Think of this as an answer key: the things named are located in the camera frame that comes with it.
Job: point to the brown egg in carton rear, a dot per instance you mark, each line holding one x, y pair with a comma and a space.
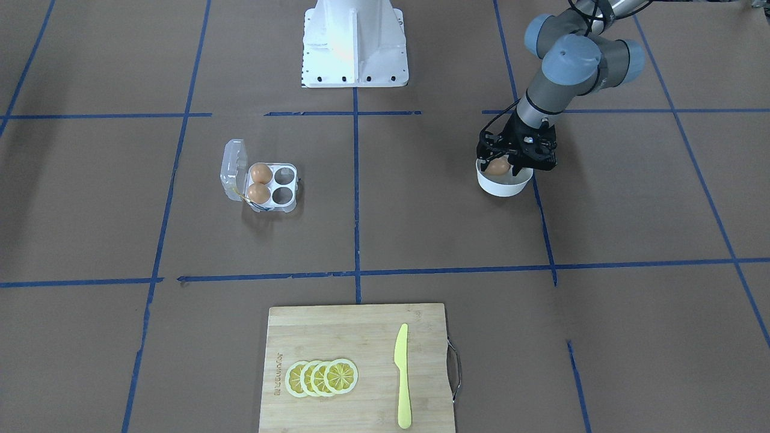
261, 173

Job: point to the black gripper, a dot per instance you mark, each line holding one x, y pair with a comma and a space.
512, 136

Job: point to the lemon slice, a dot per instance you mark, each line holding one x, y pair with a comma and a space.
317, 379
341, 376
294, 379
306, 378

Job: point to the brown egg in carton front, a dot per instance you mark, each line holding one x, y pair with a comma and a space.
258, 193

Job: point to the brown egg in carton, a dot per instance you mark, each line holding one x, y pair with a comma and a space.
258, 193
261, 173

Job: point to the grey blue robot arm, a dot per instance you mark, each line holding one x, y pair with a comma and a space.
576, 60

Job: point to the bamboo cutting board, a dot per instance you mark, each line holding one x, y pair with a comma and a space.
365, 334

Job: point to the yellow plastic knife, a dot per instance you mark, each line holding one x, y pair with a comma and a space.
400, 359

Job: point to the white round bowl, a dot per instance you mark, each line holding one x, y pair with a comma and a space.
504, 186

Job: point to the clear plastic egg carton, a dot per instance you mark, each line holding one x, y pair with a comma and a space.
235, 179

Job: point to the brown egg from bowl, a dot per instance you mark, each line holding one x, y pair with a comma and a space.
498, 167

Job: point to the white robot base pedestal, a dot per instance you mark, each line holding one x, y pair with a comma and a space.
354, 44

